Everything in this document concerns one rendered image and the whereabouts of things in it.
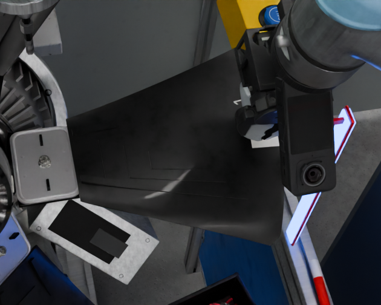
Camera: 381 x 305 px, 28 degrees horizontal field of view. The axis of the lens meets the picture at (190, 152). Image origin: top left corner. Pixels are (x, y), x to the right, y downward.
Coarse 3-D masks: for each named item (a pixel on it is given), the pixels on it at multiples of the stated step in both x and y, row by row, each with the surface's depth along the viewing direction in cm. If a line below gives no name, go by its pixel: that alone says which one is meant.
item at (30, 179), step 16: (48, 128) 83; (64, 128) 83; (16, 144) 82; (32, 144) 82; (48, 144) 82; (64, 144) 82; (16, 160) 80; (32, 160) 81; (64, 160) 81; (16, 176) 79; (32, 176) 80; (48, 176) 80; (64, 176) 80; (16, 192) 79; (32, 192) 79; (48, 192) 79; (64, 192) 79
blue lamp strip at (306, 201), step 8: (344, 112) 87; (344, 120) 88; (336, 128) 90; (344, 128) 88; (336, 136) 90; (336, 144) 91; (304, 200) 105; (312, 200) 102; (304, 208) 105; (296, 216) 109; (304, 216) 106; (296, 224) 110; (288, 232) 114; (296, 232) 111
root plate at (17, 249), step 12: (12, 216) 85; (12, 228) 85; (0, 240) 83; (12, 240) 84; (24, 240) 86; (12, 252) 84; (24, 252) 86; (0, 264) 82; (12, 264) 84; (0, 276) 82
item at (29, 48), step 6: (30, 18) 62; (24, 24) 62; (30, 24) 62; (24, 30) 62; (30, 30) 62; (24, 36) 63; (30, 36) 63; (30, 42) 64; (30, 48) 64; (30, 54) 65
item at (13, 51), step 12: (0, 12) 73; (48, 12) 71; (0, 24) 73; (12, 24) 72; (36, 24) 72; (0, 36) 73; (12, 36) 72; (0, 48) 73; (12, 48) 72; (0, 60) 73; (12, 60) 72; (0, 72) 73
